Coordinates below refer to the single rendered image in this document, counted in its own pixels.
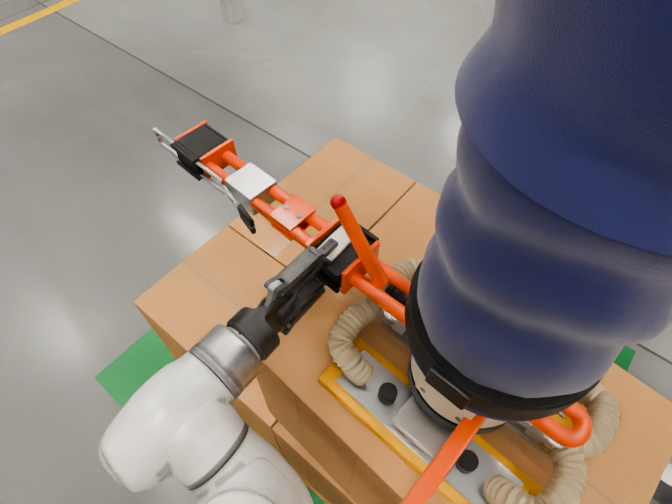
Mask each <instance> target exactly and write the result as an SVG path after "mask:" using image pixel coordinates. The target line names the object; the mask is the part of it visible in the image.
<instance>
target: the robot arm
mask: <svg viewBox="0 0 672 504"><path fill-rule="evenodd" d="M350 243H351V241H350V239H349V237H348V236H347V234H346V232H345V230H344V228H343V226H342V225H341V226H340V227H339V228H338V229H337V230H336V231H335V232H334V233H333V234H332V235H331V236H330V237H329V238H328V239H327V240H326V241H325V242H324V243H323V244H322V245H321V246H320V247H319V248H317V249H316V248H315V247H313V246H312V245H310V246H308V247H307V248H306V249H305V250H304V251H303V252H302V253H301V254H299V255H298V256H297V257H296V258H295V259H294V260H293V261H292V262H290V263H289V264H288V265H287V266H286V267H285V268H284V269H283V270H281V271H280V272H279V273H278V274H277V275H276V276H274V277H272V278H270V279H269V280H267V281H266V282H265V283H264V287H265V288H266V289H267V290H268V292H267V295H266V296H265V297H264V298H263V299H262V300H261V301H260V303H259V304H258V305H257V307H256V308H249V307H243V308H241V309H240V310H239V311H238V312H237V313H236V314H235V315H234V316H233V317H232V318H231V319H230V320H229V321H228V322H227V325H226V326H227V327H226V326H224V325H221V324H218V325H216V326H215V327H214V328H213V329H212V330H210V331H209V332H208V333H207V334H206V335H205V336H204V337H203V338H202V339H201V340H200V341H199V342H198V343H196V344H195V345H193V346H192V347H191V348H190V350H189V351H188V352H187V353H185V354H184V355H183V356H182V357H180V358H179V359H177V360H175V361H173V362H171V363H169V364H167V365H166V366H164V367H163V368H162V369H160V370H159V371H158V372H157V373H156V374H154V375H153V376H152V377H151V378H150V379H149V380H148V381H146V382H145V383H144V384H143V385H142V386H141V387H140V388H139V389H138V390H137V391H136V392H135V393H134V394H133V396H132V397H131V398H130V399H129V400H128V402H127V403H126V404H125V405H124V406H123V408H122V409H121V410H120V411H119V412H118V414H117V415H116V416H115V418H114V419H113V420H112V422H111V423H110V424H109V425H108V427H107V429H106V431H105V432H104V434H103V436H102V439H101V441H100V444H99V447H98V455H99V459H100V462H101V464H102V465H103V467H104V468H105V469H106V471H107V472H108V473H109V474H110V475H111V476H112V477H113V478H114V479H115V480H116V481H117V482H118V483H119V484H120V485H121V486H122V487H124V488H125V489H126V490H127V491H129V492H131V493H137V492H142V491H145V490H148V489H151V488H154V487H156V486H159V485H160V484H162V483H163V482H164V481H165V480H166V479H167V478H168V477H169V476H170V475H171V476H172V477H173V478H175V479H176V480H178V481H179V482H180V483H182V484H183V485H184V486H185V487H186V488H187V489H188V490H189V491H190V492H191V493H192V494H193V495H194V496H195V498H196V499H197V503H196V504H314V502H313V499H312V497H311V495H310V493H309V490H308V489H307V487H306V485H305V483H304V482H303V480H302V479H301V477H300V476H299V475H298V473H297V472H296V471H295V470H294V468H293V467H292V466H291V465H290V464H289V463H288V461H287V460H286V459H285V458H284V457H283V456H282V455H281V454H280V453H279V452H278V451H277V450H276V449H275V448H274V447H273V446H272V445H271V444H270V443H269V442H268V441H267V440H266V439H265V438H264V437H262V436H261V435H259V434H258V433H257V432H255V431H254V430H253V429H252V428H251V427H250V426H249V425H248V424H247V423H246V422H245V421H244V420H243V419H242V418H241V416H240V415H239V414H238V412H237V411H236V409H235V408H234V406H233V405H232V402H233V401H234V400H235V399H236V398H237V397H238V396H240V395H241V393H242V391H243V390H244V389H245V388H246V387H247V386H248V385H249V384H250V383H251V382H252V381H253V380H254V379H255V378H256V377H257V376H258V375H259V373H260V372H261V371H262V369H263V367H262V363H261V362H260V361H265V360H266V359H267V358H268V357H269V356H270V355H271V354H272V352H273V351H274V350H275V349H276V348H277V347H278V346H279V345H280V338H279V335H278V334H277V333H279V332H281V333H283V334H284V335H285V336H286V335H287V334H289V332H290V331H291V329H292V328H293V327H294V325H295V324H296V323H297V322H298V321H299V320H300V318H301V317H302V316H303V315H304V314H305V313H306V312H307V311H308V310H309V309H310V308H311V307H312V306H313V304H314V303H315V302H316V301H317V300H318V299H319V298H320V297H321V296H322V295H323V294H324V293H325V290H326V289H325V288H323V287H324V286H326V285H325V284H324V283H323V282H321V281H320V280H319V279H318V278H316V277H315V274H316V273H317V272H318V271H319V270H320V269H321V267H322V266H323V265H324V264H325V263H326V264H327V265H330V264H331V262H332V261H333V260H334V259H335V258H336V257H337V256H338V255H339V254H340V253H341V252H342V251H343V250H344V249H345V248H346V247H347V246H348V245H349V244H350ZM286 292H287V293H288V294H287V293H286Z"/></svg>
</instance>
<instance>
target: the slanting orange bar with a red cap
mask: <svg viewBox="0 0 672 504"><path fill-rule="evenodd" d="M330 204H331V207H332V208H333V210H334V211H335V213H336V215H337V217H338V219H339V221H340V223H341V224H342V226H343V228H344V230H345V232H346V234H347V236H348V237H349V239H350V241H351V243H352V245H353V247H354V249H355V250H356V252H357V254H358V256H359V258H360V260H361V262H362V263H363V265H364V267H365V269H366V271H367V273H368V275H369V276H370V278H371V280H372V282H373V283H374V284H375V285H377V286H378V287H380V288H381V287H383V286H385V285H386V284H387V283H388V279H387V277H386V276H385V274H384V272H383V270H382V268H381V266H380V264H379V262H378V260H377V258H376V256H375V254H374V252H373V250H372V249H371V247H370V245H369V243H368V241H367V239H366V237H365V235H364V233H363V231H362V229H361V227H360V225H359V224H358V222H357V220H356V218H355V216H354V214H353V212H352V210H351V208H350V206H349V204H348V202H347V200H346V197H345V196H344V195H342V194H335V195H333V196H332V197H331V200H330Z"/></svg>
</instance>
